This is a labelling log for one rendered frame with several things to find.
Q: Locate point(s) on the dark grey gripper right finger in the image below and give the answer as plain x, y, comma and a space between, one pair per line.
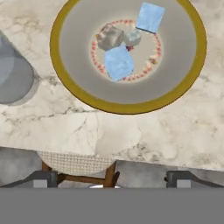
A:
180, 178

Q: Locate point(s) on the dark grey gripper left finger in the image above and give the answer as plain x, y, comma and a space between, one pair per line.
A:
43, 177

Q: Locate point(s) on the grey bowl with yellow rim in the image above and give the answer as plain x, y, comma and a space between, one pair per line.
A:
175, 73

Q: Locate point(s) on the large blue ice cube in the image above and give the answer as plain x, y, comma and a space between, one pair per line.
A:
150, 17
119, 62

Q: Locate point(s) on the small grey ice cube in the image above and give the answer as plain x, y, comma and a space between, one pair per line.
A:
133, 37

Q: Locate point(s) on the large grey ice cube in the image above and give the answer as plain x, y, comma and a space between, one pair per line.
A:
110, 38

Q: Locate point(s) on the wooden stool with woven seat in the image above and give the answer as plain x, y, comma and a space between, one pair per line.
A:
76, 162

